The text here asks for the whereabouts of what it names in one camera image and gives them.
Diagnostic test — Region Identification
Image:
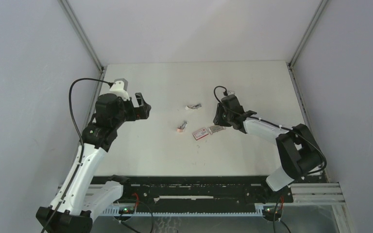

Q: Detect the staple box tray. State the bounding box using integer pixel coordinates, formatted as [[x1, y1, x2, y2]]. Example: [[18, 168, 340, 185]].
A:
[[208, 125, 226, 134]]

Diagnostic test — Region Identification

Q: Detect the red white staple box sleeve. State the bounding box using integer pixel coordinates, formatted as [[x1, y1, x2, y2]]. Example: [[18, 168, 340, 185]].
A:
[[192, 128, 209, 140]]

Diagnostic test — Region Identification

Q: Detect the white stapler base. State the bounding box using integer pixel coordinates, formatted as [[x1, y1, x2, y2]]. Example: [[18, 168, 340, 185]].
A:
[[185, 103, 202, 111]]

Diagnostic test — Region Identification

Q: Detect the pink stapler top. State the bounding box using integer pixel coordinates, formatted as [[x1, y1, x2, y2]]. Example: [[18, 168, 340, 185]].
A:
[[176, 120, 188, 133]]

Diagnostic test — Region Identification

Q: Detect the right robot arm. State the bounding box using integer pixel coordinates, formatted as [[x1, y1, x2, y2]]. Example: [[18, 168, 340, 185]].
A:
[[213, 95, 327, 202]]

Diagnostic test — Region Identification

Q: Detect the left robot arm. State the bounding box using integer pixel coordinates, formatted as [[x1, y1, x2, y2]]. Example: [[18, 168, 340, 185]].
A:
[[36, 93, 151, 233]]

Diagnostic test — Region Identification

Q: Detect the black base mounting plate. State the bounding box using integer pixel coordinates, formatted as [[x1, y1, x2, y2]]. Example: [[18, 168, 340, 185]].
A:
[[91, 175, 294, 215]]

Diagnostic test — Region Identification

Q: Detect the left controller board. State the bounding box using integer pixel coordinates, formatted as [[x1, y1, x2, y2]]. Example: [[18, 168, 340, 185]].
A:
[[119, 207, 136, 215]]

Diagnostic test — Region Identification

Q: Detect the controller board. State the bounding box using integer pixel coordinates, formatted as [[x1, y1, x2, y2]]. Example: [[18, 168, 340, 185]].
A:
[[119, 207, 136, 215], [264, 208, 281, 215]]

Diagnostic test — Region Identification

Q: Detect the right controller board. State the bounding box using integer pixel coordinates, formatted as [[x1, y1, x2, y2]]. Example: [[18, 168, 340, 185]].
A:
[[264, 208, 281, 215]]

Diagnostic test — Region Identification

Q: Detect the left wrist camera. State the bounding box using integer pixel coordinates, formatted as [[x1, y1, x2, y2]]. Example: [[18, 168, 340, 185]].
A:
[[109, 79, 130, 101]]

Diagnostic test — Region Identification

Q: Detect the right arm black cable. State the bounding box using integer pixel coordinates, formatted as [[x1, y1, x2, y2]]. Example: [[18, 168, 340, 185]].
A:
[[213, 85, 328, 176]]

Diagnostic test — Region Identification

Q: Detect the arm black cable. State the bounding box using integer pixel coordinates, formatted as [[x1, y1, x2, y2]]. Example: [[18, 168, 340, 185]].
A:
[[40, 78, 115, 233], [213, 85, 328, 176]]

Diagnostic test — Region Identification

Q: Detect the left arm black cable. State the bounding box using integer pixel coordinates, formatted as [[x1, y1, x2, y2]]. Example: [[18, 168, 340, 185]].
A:
[[40, 78, 115, 233]]

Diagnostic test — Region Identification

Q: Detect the left aluminium frame post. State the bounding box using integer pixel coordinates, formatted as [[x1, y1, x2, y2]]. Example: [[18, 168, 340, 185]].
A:
[[57, 0, 104, 73]]

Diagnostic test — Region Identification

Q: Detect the white cable duct strip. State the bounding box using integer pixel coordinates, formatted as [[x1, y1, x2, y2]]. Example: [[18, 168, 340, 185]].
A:
[[102, 206, 264, 217]]

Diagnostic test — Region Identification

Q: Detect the front aluminium rail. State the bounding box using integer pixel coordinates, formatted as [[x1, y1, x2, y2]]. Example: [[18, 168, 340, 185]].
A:
[[132, 183, 345, 206]]

